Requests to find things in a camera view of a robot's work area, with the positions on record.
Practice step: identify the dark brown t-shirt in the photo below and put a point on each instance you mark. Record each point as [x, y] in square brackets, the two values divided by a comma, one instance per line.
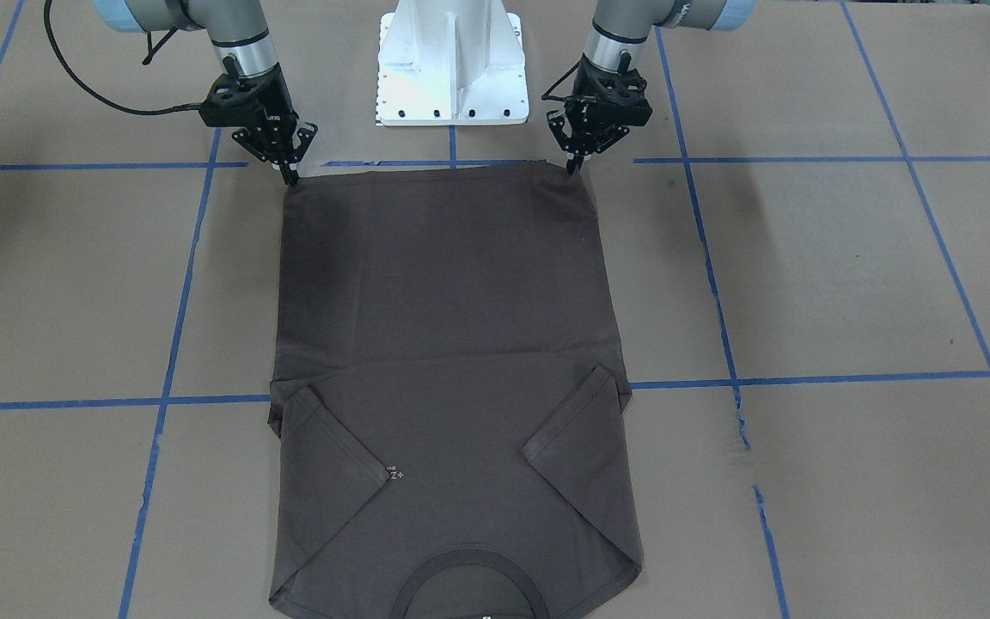
[448, 392]

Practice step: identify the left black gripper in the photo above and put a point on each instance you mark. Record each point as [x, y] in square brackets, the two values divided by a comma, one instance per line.
[578, 137]

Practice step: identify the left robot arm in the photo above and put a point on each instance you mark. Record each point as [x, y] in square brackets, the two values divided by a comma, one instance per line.
[623, 27]

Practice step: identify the white central pillar mount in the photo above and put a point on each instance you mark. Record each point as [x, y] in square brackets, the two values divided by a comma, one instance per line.
[451, 63]

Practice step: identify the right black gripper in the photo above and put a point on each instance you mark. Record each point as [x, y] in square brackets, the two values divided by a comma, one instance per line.
[270, 110]

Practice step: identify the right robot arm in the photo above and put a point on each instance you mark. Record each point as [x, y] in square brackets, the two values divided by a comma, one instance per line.
[237, 30]

